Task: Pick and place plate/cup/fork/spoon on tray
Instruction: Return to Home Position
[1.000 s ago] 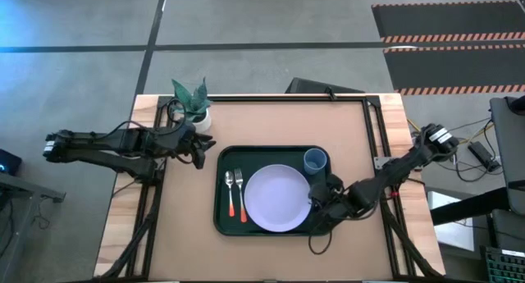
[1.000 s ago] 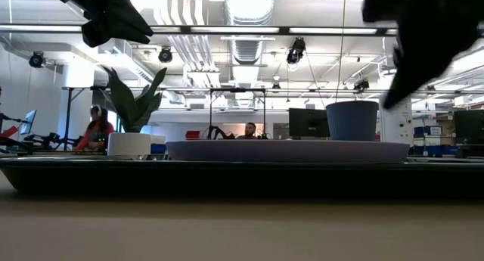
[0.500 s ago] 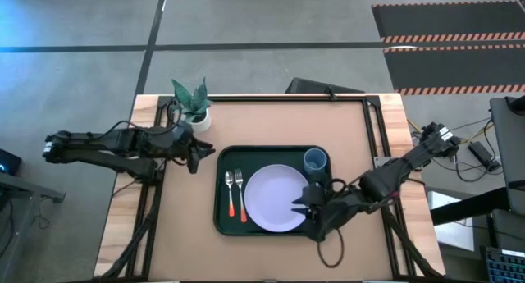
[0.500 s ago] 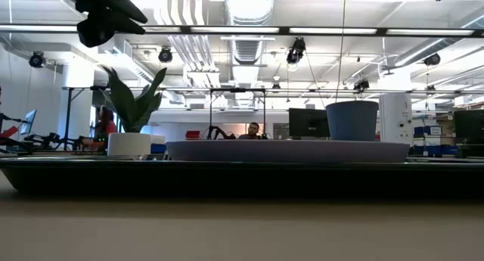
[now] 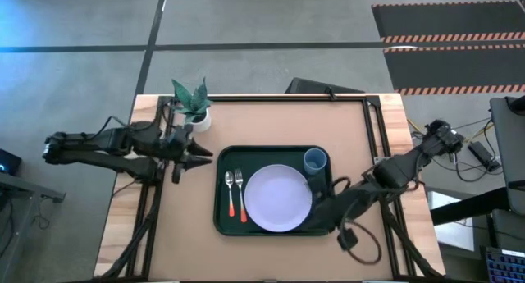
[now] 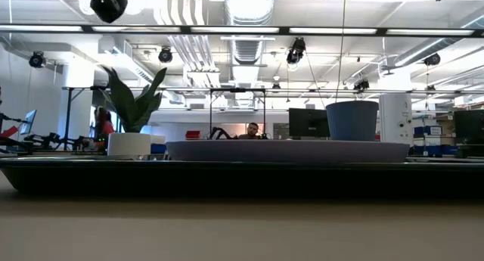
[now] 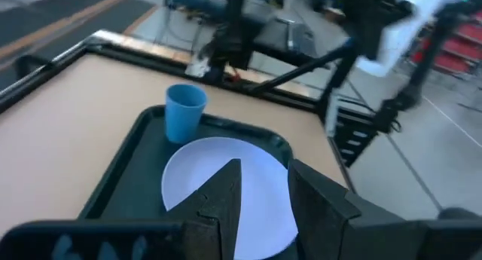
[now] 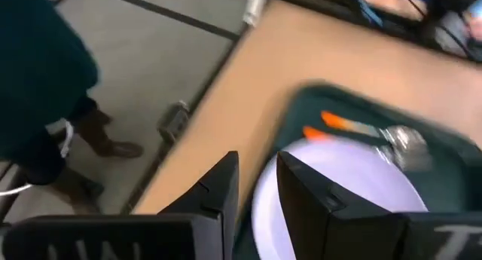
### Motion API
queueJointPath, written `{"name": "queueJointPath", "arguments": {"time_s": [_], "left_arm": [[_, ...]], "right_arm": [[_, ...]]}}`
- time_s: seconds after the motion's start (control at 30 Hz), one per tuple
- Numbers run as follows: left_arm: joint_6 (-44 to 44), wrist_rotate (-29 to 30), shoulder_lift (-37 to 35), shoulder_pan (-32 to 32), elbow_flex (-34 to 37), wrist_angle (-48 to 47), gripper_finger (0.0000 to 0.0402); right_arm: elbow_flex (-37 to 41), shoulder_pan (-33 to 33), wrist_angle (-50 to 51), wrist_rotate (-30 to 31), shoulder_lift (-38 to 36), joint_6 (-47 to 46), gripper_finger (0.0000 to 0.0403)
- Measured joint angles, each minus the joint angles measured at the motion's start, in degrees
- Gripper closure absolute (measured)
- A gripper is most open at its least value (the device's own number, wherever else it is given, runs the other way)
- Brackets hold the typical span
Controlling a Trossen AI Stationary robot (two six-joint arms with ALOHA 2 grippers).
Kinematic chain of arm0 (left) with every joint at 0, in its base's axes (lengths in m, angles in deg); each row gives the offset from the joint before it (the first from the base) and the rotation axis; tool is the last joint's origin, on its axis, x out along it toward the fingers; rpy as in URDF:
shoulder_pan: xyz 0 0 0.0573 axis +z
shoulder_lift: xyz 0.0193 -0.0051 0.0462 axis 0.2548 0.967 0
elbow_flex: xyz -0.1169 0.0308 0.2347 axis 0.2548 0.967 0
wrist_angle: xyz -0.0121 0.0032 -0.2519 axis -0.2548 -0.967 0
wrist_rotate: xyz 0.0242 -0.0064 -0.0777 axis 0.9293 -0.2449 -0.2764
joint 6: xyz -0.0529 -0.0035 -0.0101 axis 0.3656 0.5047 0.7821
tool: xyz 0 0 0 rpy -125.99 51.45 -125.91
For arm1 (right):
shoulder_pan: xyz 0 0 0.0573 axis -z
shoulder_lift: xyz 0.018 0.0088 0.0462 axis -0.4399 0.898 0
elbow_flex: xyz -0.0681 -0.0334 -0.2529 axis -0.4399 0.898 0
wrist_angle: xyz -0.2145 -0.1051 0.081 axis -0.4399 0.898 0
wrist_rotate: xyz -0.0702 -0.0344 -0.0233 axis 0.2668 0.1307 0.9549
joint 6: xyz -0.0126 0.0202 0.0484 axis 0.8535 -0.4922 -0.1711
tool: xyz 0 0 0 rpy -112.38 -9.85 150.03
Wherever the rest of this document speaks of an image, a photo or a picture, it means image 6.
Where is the lavender plate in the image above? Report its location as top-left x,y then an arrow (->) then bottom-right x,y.
165,139 -> 411,164

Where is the blue ribbed cup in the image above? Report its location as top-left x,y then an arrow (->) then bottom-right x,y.
325,100 -> 380,142

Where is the dark green tray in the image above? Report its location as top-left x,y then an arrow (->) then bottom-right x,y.
0,156 -> 484,198

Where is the person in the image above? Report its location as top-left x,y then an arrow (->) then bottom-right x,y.
237,122 -> 262,141
92,106 -> 116,151

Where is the black computer monitor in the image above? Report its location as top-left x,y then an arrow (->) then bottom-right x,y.
453,109 -> 484,141
287,107 -> 331,138

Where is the black ceiling spot lamp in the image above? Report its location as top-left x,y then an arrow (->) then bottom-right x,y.
423,53 -> 442,67
29,51 -> 48,70
285,37 -> 307,65
158,46 -> 174,64

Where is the green plant in white pot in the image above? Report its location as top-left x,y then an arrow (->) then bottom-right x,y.
101,66 -> 168,157

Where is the white pillar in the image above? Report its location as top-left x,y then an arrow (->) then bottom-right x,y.
378,92 -> 414,145

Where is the blue storage bin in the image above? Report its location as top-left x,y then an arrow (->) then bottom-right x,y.
408,144 -> 459,157
413,125 -> 444,137

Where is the tilted computer monitor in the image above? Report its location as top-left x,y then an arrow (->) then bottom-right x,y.
19,109 -> 38,136

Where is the black background rig frame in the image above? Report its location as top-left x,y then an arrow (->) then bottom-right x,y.
209,87 -> 267,141

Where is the hanging black cable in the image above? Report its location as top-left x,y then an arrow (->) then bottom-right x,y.
334,0 -> 348,103

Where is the black background stand frame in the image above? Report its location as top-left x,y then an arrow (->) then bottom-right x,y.
61,85 -> 111,149

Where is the black frame bar with lights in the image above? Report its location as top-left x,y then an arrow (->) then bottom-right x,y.
0,23 -> 484,39

